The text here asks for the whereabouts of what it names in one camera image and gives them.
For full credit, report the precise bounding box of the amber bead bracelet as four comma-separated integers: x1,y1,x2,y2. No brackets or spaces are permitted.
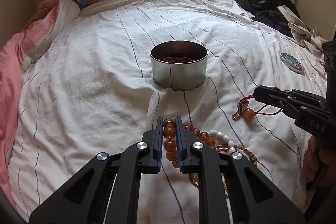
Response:
162,117,219,162

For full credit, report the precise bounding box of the white bead bracelet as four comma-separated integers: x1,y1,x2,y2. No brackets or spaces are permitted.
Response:
209,129,237,155

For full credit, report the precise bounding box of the red string bracelet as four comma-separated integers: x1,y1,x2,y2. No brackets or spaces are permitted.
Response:
157,54,200,65

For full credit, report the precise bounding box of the white striped bed sheet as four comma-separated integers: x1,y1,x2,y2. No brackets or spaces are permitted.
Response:
7,0,328,224

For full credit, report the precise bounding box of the cream cloth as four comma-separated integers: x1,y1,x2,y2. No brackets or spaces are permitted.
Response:
278,5,330,57

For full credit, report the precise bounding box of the dark knit garment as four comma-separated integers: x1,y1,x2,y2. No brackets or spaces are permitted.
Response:
252,10,295,39

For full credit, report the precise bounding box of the round silver tin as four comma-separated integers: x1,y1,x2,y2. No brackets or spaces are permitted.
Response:
150,40,209,90

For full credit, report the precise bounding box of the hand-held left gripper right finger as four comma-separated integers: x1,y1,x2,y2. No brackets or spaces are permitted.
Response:
175,116,306,224

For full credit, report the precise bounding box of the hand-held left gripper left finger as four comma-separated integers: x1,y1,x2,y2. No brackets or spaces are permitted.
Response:
28,116,164,224

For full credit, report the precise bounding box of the red cord pendant necklace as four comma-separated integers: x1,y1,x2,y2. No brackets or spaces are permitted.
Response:
232,87,283,122

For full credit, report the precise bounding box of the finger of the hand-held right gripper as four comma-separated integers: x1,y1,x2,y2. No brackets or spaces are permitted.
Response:
286,89,332,109
253,85,305,123

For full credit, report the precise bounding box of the pink blanket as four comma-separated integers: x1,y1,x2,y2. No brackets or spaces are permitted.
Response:
0,0,62,210

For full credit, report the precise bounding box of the multicoloured braided cord bracelet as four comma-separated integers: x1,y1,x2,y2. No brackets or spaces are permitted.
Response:
188,144,259,188

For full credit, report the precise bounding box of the round tin lid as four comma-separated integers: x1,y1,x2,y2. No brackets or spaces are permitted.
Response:
280,52,305,74

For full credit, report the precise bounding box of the person's right hand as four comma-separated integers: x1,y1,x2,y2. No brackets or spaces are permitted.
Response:
301,135,336,191

